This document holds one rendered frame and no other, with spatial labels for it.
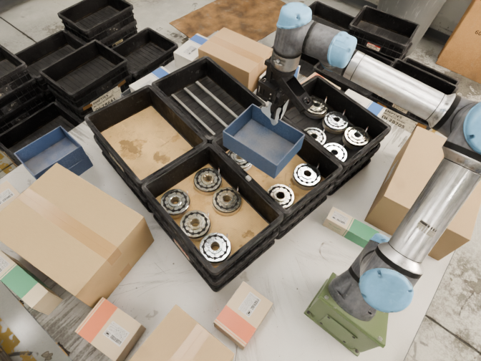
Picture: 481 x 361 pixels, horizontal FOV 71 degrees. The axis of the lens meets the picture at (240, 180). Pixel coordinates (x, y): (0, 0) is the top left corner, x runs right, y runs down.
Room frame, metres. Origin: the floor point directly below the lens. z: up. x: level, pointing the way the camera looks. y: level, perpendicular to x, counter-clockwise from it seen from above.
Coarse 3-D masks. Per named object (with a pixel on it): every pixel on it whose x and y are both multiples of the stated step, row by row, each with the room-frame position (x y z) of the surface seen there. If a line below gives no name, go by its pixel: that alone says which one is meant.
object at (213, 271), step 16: (208, 144) 0.78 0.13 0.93; (224, 160) 0.71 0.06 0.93; (160, 176) 0.62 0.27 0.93; (240, 176) 0.65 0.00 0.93; (144, 192) 0.56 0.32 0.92; (256, 192) 0.59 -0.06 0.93; (160, 208) 0.50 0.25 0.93; (272, 208) 0.53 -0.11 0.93; (176, 224) 0.45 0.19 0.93; (272, 224) 0.47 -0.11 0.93; (256, 240) 0.42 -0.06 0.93
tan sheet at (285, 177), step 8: (296, 160) 0.81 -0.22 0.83; (256, 168) 0.76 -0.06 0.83; (288, 168) 0.77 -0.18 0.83; (256, 176) 0.72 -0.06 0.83; (264, 176) 0.72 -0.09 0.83; (280, 176) 0.73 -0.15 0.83; (288, 176) 0.73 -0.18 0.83; (264, 184) 0.69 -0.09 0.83; (272, 184) 0.69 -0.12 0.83; (288, 184) 0.70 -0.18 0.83; (296, 192) 0.66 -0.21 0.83; (304, 192) 0.67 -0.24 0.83; (296, 200) 0.63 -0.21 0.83
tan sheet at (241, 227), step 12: (192, 180) 0.68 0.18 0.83; (192, 192) 0.63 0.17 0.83; (192, 204) 0.58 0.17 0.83; (204, 204) 0.58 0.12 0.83; (216, 216) 0.54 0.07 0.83; (228, 216) 0.54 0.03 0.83; (240, 216) 0.54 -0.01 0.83; (252, 216) 0.55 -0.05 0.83; (216, 228) 0.49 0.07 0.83; (228, 228) 0.49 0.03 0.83; (240, 228) 0.50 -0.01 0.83; (252, 228) 0.50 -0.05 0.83; (240, 240) 0.46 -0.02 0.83
